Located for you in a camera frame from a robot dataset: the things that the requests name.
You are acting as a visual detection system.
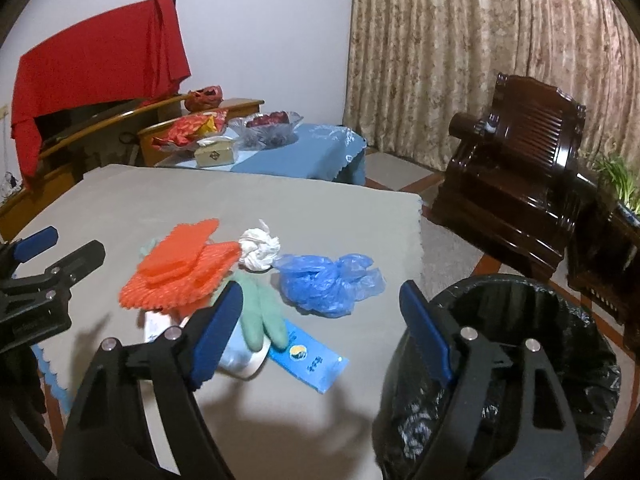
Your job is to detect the beige tissue box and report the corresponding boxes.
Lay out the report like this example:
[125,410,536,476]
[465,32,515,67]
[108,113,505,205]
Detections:
[194,139,236,168]

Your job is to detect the dark wooden armchair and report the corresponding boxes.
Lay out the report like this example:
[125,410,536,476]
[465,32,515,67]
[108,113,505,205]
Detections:
[430,74,586,282]

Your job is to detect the white plastic bag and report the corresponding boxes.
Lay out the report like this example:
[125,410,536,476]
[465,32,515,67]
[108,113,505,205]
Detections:
[239,219,281,272]

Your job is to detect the green rubber glove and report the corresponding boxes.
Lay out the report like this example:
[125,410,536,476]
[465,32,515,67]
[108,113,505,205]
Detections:
[230,271,288,352]

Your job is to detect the glass fruit bowl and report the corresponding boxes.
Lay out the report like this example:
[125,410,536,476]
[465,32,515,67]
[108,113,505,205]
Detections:
[228,110,303,151]

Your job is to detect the red snack packages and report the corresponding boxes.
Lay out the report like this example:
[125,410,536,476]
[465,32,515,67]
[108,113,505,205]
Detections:
[152,110,228,152]

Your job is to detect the beige patterned curtain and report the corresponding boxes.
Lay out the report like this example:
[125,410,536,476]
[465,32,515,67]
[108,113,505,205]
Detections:
[344,0,639,169]

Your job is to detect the blue tube white cap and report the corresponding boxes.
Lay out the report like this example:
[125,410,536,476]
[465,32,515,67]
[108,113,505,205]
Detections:
[268,320,349,393]

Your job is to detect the blue side table cloth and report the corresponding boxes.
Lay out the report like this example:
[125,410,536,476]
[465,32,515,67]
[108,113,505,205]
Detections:
[208,124,367,185]

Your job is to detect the white blue plastic package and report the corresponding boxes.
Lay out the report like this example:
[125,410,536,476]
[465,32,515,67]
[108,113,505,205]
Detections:
[138,311,271,379]

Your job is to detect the dark wooden side table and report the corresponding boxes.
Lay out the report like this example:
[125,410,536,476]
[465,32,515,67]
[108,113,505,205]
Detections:
[567,202,639,353]

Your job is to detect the blue plastic bag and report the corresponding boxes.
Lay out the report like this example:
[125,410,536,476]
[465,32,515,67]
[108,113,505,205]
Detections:
[273,254,386,318]

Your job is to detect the orange mesh cloth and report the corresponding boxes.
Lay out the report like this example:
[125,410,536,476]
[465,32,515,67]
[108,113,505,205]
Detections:
[118,219,241,316]

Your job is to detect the red cloth cover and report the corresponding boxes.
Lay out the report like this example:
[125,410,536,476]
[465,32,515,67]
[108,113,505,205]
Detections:
[11,0,191,180]

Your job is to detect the red plastic bag on cabinet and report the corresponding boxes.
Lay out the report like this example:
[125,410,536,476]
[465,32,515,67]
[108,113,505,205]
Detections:
[184,86,224,113]

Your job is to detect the green potted plant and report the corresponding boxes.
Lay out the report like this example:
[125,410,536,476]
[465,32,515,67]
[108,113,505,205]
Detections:
[586,154,639,217]

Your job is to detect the wooden tv cabinet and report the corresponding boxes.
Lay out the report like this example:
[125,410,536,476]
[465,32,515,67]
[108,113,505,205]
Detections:
[0,94,266,241]

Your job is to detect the grey table cloth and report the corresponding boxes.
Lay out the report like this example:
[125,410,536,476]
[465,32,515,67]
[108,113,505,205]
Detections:
[20,165,422,479]

